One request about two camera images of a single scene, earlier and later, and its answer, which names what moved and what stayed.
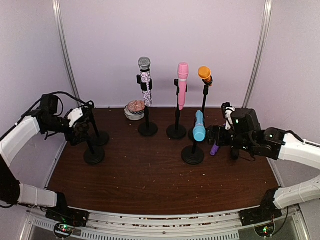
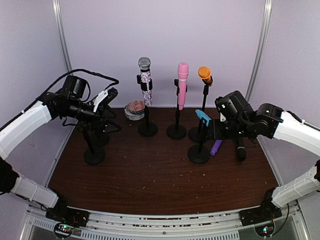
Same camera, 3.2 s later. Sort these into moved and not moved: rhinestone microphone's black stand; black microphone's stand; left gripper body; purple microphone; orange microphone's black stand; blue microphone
Moved: blue microphone; left gripper body
Not moved: black microphone's stand; orange microphone's black stand; rhinestone microphone's black stand; purple microphone
